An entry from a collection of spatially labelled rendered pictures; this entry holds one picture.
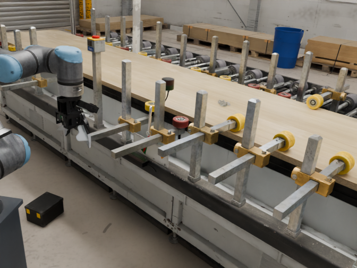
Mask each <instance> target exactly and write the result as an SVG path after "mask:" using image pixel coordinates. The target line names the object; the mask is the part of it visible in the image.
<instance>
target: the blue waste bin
mask: <svg viewBox="0 0 357 268"><path fill-rule="evenodd" d="M303 34H305V32H304V30H302V29H298V28H290V27H275V35H274V44H273V53H278V54H279V57H278V63H277V68H283V69H292V68H295V64H296V60H297V57H298V53H299V49H300V46H301V43H302V39H303V37H304V35H303ZM273 53H272V54H273Z"/></svg>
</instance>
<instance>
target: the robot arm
mask: <svg viewBox="0 0 357 268"><path fill-rule="evenodd" d="M82 61H83V58H82V52H81V50H80V49H78V48H76V47H73V46H57V47H56V48H50V47H44V46H39V45H29V46H27V47H26V48H25V49H24V50H21V51H17V52H10V51H7V50H4V49H1V48H0V82H4V83H9V82H15V81H18V80H20V79H23V78H26V77H29V76H33V75H35V74H39V73H42V72H47V73H52V74H56V75H57V84H58V94H59V95H61V96H59V97H57V109H58V111H55V115H56V124H59V123H62V125H61V126H60V127H58V128H57V131H60V130H64V132H65V136H67V135H68V134H69V133H70V130H71V129H73V128H76V126H77V125H79V126H78V132H79V133H78V134H77V135H76V140H77V141H86V142H87V145H88V147H89V148H90V147H91V134H90V133H91V132H90V127H89V123H88V120H87V119H86V116H85V114H84V112H83V110H82V108H84V109H86V110H87V111H89V112H91V113H97V112H98V110H99V108H98V107H97V106H96V105H95V104H92V103H87V102H85V101H83V100H81V98H82V96H81V95H83V94H84V88H83V65H82ZM76 105H77V106H76ZM78 106H79V107H78ZM80 107H81V108H80ZM57 114H60V119H59V120H57ZM30 154H31V152H30V147H29V146H28V142H27V141H26V140H25V139H24V138H23V137H22V136H21V135H18V134H13V132H12V131H11V129H7V128H5V127H3V125H2V123H1V121H0V179H2V178H4V177H5V176H7V175H9V174H10V173H12V172H14V171H15V170H17V169H19V168H21V167H22V166H23V165H25V164H26V163H27V162H28V160H29V158H30Z"/></svg>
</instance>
